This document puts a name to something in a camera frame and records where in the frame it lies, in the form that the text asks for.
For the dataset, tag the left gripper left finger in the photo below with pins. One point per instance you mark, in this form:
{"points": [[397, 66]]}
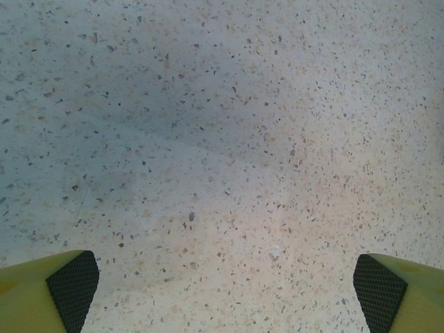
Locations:
{"points": [[34, 298]]}

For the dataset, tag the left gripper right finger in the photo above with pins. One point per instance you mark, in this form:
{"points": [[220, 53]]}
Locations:
{"points": [[412, 298]]}

